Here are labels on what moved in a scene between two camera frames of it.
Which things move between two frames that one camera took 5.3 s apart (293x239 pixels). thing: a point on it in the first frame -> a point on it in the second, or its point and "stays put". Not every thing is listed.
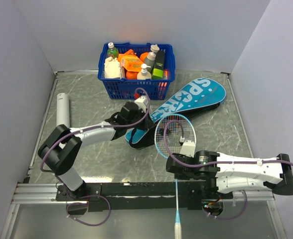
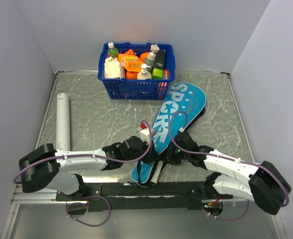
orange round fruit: (131, 75) stays put
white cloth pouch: (112, 68) stays put
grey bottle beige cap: (150, 59) stays put
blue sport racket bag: (202, 94) -> (185, 103)
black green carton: (158, 70) stays put
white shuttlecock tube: (63, 110) stays put
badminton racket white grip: (170, 132) -> (156, 172)
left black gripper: (141, 123) -> (151, 154)
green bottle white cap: (111, 51) stays put
